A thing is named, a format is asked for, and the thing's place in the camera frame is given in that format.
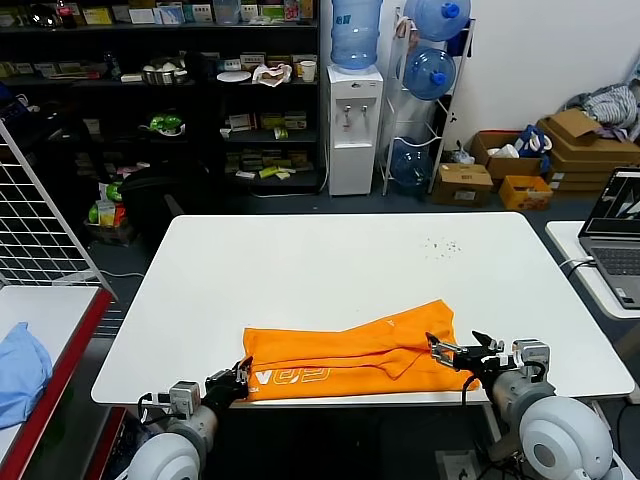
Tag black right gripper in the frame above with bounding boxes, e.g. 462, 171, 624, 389
425, 329, 516, 387

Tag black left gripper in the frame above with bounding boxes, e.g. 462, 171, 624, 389
203, 355, 255, 410

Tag orange t-shirt white print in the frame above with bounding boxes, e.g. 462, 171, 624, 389
242, 298, 481, 403

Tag grey pile of clothes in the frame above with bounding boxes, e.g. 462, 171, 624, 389
564, 79, 640, 141

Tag small white side table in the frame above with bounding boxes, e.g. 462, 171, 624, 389
544, 219, 640, 321

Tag yellow cardboard box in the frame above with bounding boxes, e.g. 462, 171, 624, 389
498, 174, 554, 211

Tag closed brown cardboard box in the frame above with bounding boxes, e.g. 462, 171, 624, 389
431, 162, 495, 208

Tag grey open laptop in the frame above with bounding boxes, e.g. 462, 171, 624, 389
577, 167, 640, 310

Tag open brown cardboard box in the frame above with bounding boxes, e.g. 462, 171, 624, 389
470, 130, 544, 181

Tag blue water jug lying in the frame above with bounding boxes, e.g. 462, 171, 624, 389
402, 46, 457, 103
403, 0, 472, 43
388, 137, 435, 189

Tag black office chair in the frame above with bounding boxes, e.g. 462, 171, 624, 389
117, 164, 216, 246

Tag red-edged white table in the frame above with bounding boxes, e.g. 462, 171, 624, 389
0, 284, 117, 480

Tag basket of snack packs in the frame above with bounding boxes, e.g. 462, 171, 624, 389
83, 182, 136, 247

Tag blue white bag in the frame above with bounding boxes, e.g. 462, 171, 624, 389
514, 124, 554, 159

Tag light blue cloth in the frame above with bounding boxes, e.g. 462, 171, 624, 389
0, 322, 54, 430

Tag white water dispenser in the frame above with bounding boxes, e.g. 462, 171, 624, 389
326, 64, 385, 197

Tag stacked large cardboard boxes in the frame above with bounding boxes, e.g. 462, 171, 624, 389
535, 109, 640, 194

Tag black shelf unit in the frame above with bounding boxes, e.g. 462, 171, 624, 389
0, 0, 321, 196

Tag white metal jug rack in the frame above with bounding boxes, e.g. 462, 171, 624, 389
379, 7, 476, 197

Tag green fruit in bag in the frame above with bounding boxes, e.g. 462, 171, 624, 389
138, 113, 186, 137

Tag white plastic food bag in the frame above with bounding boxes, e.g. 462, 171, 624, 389
252, 62, 294, 90

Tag metal bowl with buns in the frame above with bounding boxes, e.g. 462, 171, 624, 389
142, 57, 190, 86

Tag blue water jug upright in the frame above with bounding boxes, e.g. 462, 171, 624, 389
330, 0, 384, 76

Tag cola bottle red label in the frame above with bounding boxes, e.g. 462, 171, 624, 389
54, 0, 79, 29

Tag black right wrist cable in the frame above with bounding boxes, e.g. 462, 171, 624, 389
461, 372, 482, 407

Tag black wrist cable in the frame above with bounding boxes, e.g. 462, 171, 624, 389
461, 372, 482, 407
138, 392, 174, 426

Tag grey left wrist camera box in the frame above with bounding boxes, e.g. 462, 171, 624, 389
167, 380, 202, 416

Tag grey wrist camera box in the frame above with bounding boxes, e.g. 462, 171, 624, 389
510, 338, 551, 372
167, 380, 202, 416

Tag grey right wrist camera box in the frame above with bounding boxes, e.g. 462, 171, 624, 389
510, 338, 551, 372

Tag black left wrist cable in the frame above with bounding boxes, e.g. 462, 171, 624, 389
138, 392, 174, 426

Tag white laptop cable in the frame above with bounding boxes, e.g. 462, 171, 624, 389
558, 256, 596, 275

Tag white wire grid panel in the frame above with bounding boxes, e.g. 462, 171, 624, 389
0, 119, 119, 301

